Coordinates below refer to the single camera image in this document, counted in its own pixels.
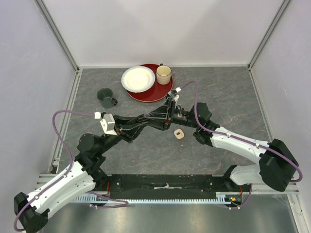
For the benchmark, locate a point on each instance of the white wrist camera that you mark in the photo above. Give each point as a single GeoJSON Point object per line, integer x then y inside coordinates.
{"type": "Point", "coordinates": [173, 94]}
{"type": "Point", "coordinates": [107, 122]}

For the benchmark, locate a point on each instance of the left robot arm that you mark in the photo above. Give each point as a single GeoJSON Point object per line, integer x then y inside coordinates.
{"type": "Point", "coordinates": [83, 173]}

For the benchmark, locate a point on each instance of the pink earbud charging case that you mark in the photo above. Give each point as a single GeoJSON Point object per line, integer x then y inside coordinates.
{"type": "Point", "coordinates": [179, 134]}

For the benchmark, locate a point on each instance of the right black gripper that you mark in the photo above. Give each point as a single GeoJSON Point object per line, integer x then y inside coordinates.
{"type": "Point", "coordinates": [158, 116]}

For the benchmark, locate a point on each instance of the slotted cable duct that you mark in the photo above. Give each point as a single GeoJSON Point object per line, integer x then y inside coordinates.
{"type": "Point", "coordinates": [93, 199]}

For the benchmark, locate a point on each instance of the dark green mug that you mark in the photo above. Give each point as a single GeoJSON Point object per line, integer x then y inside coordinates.
{"type": "Point", "coordinates": [106, 98]}

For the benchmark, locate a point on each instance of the red round tray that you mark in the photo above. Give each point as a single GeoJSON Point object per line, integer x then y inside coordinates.
{"type": "Point", "coordinates": [156, 92]}

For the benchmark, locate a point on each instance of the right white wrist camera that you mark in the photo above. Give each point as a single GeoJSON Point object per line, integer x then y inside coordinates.
{"type": "Point", "coordinates": [173, 94]}

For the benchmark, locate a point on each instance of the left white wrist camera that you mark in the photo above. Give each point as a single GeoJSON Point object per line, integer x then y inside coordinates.
{"type": "Point", "coordinates": [107, 122]}

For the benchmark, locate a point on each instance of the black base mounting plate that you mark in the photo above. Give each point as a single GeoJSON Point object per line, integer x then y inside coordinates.
{"type": "Point", "coordinates": [168, 187]}

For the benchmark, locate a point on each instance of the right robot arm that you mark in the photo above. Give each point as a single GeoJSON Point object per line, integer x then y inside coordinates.
{"type": "Point", "coordinates": [273, 163]}

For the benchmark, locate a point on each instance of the beige ceramic cup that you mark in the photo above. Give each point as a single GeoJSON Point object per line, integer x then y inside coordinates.
{"type": "Point", "coordinates": [163, 74]}

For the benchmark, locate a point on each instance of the white paper plate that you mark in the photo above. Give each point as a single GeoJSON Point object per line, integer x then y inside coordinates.
{"type": "Point", "coordinates": [138, 79]}

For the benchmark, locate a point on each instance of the black earbud charging case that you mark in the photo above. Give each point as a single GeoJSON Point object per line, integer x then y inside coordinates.
{"type": "Point", "coordinates": [141, 119]}

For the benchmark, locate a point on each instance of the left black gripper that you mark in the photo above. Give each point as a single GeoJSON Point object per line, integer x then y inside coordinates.
{"type": "Point", "coordinates": [128, 128]}

